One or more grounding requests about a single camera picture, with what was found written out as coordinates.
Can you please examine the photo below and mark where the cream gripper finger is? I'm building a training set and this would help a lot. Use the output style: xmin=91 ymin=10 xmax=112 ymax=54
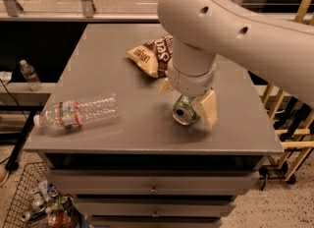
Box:
xmin=192 ymin=89 xmax=218 ymax=129
xmin=159 ymin=78 xmax=174 ymax=94

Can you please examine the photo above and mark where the clear plastic bottle lying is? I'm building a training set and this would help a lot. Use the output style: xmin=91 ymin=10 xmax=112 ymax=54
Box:
xmin=33 ymin=93 xmax=120 ymax=131

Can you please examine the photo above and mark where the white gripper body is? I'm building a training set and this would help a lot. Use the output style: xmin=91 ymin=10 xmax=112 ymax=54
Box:
xmin=168 ymin=58 xmax=216 ymax=96

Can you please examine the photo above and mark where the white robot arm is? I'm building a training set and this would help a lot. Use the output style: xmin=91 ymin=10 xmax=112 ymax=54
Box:
xmin=157 ymin=0 xmax=314 ymax=127

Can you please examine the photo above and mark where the brown chip bag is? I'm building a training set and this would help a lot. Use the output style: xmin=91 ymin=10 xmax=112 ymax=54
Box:
xmin=127 ymin=35 xmax=173 ymax=79

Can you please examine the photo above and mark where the metal railing beam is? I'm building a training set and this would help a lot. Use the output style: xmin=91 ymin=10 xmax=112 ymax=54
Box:
xmin=0 ymin=0 xmax=314 ymax=24

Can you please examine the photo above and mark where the wire basket with trash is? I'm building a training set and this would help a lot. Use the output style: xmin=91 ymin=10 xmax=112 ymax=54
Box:
xmin=3 ymin=162 xmax=79 ymax=228

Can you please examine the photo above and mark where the green soda can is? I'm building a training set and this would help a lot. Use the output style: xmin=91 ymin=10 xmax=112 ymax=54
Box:
xmin=173 ymin=94 xmax=197 ymax=126

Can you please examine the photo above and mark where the grey side shelf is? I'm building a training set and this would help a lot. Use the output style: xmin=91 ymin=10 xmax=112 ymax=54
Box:
xmin=0 ymin=83 xmax=56 ymax=172

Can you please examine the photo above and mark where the small upright water bottle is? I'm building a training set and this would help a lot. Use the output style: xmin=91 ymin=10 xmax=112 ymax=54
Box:
xmin=20 ymin=60 xmax=42 ymax=91

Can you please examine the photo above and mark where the grey drawer cabinet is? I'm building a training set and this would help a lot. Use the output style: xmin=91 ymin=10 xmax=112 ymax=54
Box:
xmin=26 ymin=24 xmax=282 ymax=228

